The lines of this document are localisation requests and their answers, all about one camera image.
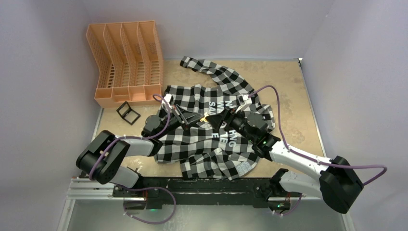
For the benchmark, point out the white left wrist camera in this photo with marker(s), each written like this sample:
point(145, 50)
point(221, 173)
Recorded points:
point(168, 98)

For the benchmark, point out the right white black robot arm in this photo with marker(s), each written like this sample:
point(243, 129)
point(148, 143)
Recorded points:
point(331, 180)

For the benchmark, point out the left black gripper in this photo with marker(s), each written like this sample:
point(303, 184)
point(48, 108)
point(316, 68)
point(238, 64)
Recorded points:
point(189, 117)

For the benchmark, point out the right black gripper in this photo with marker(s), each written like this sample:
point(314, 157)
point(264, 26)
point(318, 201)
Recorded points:
point(216, 120)

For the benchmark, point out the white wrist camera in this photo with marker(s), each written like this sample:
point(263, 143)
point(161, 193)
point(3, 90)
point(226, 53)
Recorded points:
point(168, 98)
point(244, 100)

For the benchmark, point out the black white plaid shirt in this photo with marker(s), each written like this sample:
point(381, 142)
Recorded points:
point(202, 151)

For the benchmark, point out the orange plastic file organizer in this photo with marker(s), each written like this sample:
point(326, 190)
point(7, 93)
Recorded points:
point(130, 62)

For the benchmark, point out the black aluminium mounting rail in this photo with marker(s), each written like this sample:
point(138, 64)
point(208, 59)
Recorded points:
point(160, 191)

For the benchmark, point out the small black frame stand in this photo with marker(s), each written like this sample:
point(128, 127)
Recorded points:
point(128, 114)

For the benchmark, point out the gold glitter brooch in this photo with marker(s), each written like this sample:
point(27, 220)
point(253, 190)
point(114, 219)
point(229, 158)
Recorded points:
point(203, 119)

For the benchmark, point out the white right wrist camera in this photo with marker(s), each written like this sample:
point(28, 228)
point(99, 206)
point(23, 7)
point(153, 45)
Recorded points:
point(244, 100)

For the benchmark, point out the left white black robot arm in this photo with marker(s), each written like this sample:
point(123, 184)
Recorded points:
point(103, 157)

